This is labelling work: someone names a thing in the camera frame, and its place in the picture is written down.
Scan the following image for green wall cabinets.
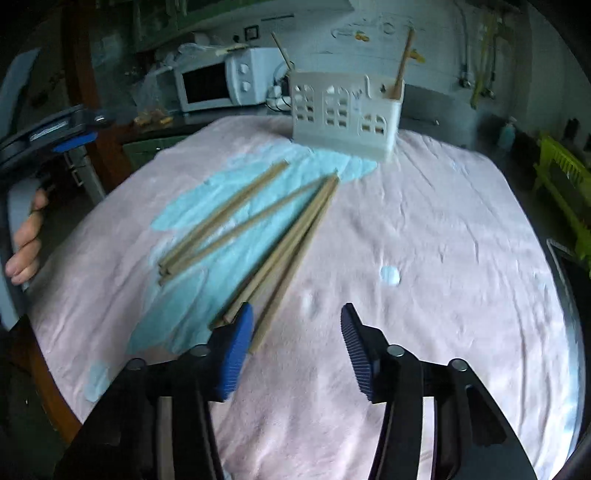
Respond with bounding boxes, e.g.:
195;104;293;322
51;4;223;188
88;0;296;54

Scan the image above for green base cabinet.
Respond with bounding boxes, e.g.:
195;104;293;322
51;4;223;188
121;134;185;171

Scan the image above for white microwave oven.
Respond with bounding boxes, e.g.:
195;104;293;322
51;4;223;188
173;46;289;114

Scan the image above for white plastic utensil holder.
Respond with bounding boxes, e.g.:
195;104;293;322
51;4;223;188
288;69;406;163

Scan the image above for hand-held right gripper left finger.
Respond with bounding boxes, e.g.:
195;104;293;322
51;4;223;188
53;302;254;480

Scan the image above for green dish rack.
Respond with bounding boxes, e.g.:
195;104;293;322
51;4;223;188
533;131;591;280

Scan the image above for blue soap bottle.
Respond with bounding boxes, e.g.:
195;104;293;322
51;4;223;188
498;116;518;151

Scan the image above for white power strip with cables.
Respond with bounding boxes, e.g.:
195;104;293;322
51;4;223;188
272;62;296;112

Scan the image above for yellow hose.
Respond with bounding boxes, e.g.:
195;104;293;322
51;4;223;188
470;9;497;109

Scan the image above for person's left hand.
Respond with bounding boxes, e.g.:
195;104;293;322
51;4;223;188
6;189;49;283

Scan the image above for clear plastic bag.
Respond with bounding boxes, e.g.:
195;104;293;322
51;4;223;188
178;42;232;70

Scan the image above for wooden chopstick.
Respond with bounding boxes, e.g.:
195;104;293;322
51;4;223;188
392;27;415;99
213;173;338;328
158;178;326;284
271;31;295;73
159;160;291;271
249;178;341;354

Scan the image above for plastic bag of snacks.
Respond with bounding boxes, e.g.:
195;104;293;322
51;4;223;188
124;65;178;127

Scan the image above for pink blanket with blue pattern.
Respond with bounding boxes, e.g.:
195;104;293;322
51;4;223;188
28;114;583;480

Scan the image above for grey metal hose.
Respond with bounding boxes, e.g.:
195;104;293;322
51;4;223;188
455;0;474;88

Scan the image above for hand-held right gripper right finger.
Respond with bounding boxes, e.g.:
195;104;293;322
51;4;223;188
341;302;539;480

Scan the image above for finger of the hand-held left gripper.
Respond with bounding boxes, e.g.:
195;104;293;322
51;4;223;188
28;105;114;155

